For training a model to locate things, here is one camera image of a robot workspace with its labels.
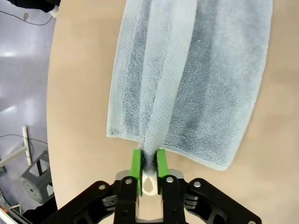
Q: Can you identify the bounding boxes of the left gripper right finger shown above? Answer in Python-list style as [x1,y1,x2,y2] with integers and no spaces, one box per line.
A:
[157,149,262,224]

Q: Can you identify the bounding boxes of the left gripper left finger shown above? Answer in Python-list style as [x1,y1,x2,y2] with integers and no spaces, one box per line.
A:
[42,149,143,224]

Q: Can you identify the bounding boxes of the light blue terry towel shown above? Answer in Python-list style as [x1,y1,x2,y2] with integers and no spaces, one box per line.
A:
[106,0,274,196]

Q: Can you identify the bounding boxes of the dark grey plastic stool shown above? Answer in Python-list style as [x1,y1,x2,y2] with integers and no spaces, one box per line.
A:
[20,150,56,204]

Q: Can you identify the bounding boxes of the person in red jacket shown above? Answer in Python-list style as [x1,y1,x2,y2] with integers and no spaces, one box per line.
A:
[9,0,62,17]

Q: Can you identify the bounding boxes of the thin black floor cable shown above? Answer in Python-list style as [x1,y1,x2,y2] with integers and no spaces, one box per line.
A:
[0,133,48,146]
[0,10,54,27]

